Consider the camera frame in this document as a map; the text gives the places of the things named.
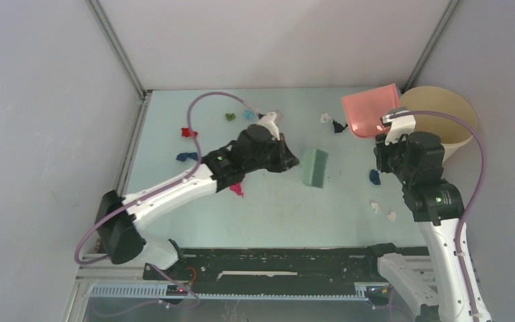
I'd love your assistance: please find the small dark blue paper scrap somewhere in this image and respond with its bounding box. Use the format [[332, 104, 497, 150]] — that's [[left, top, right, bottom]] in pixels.
[[369, 169, 382, 186]]

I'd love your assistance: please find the left aluminium frame post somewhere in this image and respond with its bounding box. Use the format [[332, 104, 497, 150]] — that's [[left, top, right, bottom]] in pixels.
[[85, 0, 147, 100]]

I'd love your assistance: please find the red paper scrap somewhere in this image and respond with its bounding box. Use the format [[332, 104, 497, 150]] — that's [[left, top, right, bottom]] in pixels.
[[181, 127, 198, 138]]

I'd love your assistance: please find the right aluminium frame post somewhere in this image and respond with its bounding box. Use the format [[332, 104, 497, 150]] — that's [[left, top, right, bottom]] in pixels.
[[400, 0, 464, 93]]

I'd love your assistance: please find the green plastic brush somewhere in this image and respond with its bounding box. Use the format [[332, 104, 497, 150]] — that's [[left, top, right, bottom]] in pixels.
[[300, 148, 329, 189]]

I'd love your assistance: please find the cream paper scrap front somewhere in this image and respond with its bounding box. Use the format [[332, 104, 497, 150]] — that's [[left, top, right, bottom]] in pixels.
[[386, 212, 397, 221]]

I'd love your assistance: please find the beige paper bucket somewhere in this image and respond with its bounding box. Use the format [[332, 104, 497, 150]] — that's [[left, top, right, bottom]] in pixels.
[[400, 86, 478, 160]]

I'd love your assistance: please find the green paper scrap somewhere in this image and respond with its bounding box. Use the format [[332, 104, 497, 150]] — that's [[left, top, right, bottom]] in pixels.
[[225, 113, 236, 121]]

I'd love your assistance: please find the grey cable duct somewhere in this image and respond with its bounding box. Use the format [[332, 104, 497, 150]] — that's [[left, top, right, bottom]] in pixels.
[[89, 283, 367, 301]]

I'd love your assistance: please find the long dark blue paper scrap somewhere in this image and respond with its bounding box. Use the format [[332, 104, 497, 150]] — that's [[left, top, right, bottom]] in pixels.
[[176, 152, 198, 162]]

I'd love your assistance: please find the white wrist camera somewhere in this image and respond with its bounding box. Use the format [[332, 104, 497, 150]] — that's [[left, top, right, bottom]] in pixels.
[[381, 107, 416, 146], [257, 111, 283, 141]]

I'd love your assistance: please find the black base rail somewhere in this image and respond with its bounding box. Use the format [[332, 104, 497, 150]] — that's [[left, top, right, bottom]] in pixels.
[[142, 247, 418, 298]]

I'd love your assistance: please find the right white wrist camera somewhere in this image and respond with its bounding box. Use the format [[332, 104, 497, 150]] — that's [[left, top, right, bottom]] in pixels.
[[381, 107, 416, 146]]

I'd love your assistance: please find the white paper scrap front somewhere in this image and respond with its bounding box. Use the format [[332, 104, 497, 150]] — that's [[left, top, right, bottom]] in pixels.
[[370, 202, 382, 214]]

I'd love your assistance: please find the pink plastic dustpan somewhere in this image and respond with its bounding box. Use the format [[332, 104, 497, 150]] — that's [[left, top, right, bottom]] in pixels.
[[341, 83, 400, 139]]

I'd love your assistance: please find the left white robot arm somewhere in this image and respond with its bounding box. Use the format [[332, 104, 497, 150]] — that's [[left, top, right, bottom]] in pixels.
[[96, 125, 299, 280]]

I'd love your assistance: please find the white paper scrap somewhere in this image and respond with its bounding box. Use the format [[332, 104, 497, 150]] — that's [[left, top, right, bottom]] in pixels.
[[370, 202, 382, 214], [320, 113, 333, 123]]

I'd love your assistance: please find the aluminium frame post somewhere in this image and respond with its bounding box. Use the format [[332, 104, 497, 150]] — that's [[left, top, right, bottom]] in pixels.
[[400, 0, 464, 93], [85, 0, 147, 100]]

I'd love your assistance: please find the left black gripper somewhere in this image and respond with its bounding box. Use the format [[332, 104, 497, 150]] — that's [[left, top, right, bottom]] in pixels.
[[244, 133, 299, 174]]

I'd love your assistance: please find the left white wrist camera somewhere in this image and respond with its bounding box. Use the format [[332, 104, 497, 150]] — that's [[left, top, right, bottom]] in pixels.
[[257, 111, 283, 141]]

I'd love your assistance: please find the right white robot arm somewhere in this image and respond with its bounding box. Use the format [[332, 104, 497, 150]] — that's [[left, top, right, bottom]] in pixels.
[[363, 131, 492, 321]]

